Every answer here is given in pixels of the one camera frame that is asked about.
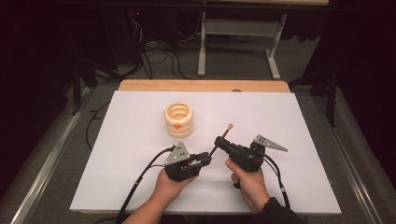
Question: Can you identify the tangle of black floor cables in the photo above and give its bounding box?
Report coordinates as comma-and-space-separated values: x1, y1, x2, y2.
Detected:
124, 18, 195, 80

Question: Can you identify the black floor cable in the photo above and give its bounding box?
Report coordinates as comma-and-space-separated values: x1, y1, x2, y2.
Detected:
85, 101, 112, 152

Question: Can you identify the hand-held gripper cable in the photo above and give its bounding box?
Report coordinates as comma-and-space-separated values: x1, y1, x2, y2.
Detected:
114, 145, 177, 224
262, 153, 292, 210

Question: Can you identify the cream ribbed brush pot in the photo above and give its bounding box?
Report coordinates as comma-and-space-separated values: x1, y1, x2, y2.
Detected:
163, 102, 194, 139

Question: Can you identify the black-handled makeup brush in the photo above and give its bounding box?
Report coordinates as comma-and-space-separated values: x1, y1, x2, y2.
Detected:
208, 123, 234, 159

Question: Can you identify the person's right hand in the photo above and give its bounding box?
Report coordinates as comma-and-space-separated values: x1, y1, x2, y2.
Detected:
224, 158, 272, 214

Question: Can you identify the wooden table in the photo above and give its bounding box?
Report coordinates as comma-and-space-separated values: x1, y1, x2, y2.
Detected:
118, 78, 291, 93

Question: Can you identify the aluminium floor rail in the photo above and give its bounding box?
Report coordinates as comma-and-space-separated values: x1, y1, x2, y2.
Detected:
0, 88, 92, 224
312, 94, 396, 224

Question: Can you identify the right hand-held gripper cable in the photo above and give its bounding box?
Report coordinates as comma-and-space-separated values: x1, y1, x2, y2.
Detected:
262, 153, 292, 210

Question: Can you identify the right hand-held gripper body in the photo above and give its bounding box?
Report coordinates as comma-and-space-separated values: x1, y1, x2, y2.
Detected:
224, 133, 289, 174

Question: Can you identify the white table board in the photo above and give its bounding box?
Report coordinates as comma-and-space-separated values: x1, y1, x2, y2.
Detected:
69, 90, 342, 216

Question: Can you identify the white metal desk frame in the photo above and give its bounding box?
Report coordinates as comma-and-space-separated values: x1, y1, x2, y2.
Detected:
197, 11, 289, 80

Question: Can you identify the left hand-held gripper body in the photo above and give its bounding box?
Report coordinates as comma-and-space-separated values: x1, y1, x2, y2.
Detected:
163, 141, 204, 183

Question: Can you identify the person's left hand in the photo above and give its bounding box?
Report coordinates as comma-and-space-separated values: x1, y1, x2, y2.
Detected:
154, 167, 199, 207

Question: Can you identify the left hand-held gripper cable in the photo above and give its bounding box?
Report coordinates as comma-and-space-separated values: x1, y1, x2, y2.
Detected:
114, 145, 177, 224

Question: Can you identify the black metal stand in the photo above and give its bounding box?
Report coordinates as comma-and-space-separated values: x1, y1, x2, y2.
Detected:
70, 59, 98, 117
289, 60, 340, 128

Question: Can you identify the dark computer tower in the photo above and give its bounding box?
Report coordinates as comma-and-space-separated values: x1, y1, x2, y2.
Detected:
102, 8, 145, 67

